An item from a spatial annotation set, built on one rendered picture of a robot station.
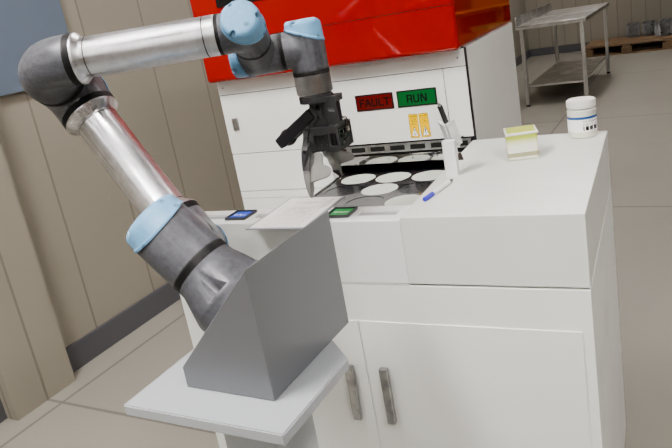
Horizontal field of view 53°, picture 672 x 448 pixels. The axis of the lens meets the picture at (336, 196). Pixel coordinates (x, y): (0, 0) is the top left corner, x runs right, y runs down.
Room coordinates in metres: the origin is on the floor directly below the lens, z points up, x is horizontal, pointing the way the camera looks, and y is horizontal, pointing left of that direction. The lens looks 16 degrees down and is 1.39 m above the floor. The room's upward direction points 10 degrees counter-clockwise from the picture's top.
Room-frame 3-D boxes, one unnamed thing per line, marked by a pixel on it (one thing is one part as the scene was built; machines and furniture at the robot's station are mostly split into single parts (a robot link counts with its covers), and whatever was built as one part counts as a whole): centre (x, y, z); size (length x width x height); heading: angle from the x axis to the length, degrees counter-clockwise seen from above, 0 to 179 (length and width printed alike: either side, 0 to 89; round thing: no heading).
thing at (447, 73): (2.02, -0.05, 1.02); 0.81 x 0.03 x 0.40; 63
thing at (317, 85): (1.39, 0.00, 1.24); 0.08 x 0.08 x 0.05
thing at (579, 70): (7.61, -2.89, 0.47); 1.82 x 0.69 x 0.94; 149
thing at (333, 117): (1.38, 0.00, 1.16); 0.09 x 0.08 x 0.12; 63
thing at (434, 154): (1.92, -0.20, 0.89); 0.44 x 0.02 x 0.10; 63
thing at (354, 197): (1.73, -0.12, 0.90); 0.34 x 0.34 x 0.01; 63
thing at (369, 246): (1.44, 0.11, 0.89); 0.55 x 0.09 x 0.14; 63
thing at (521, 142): (1.56, -0.46, 1.00); 0.07 x 0.07 x 0.07; 77
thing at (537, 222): (1.46, -0.42, 0.89); 0.62 x 0.35 x 0.14; 153
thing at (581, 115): (1.65, -0.65, 1.01); 0.07 x 0.07 x 0.10
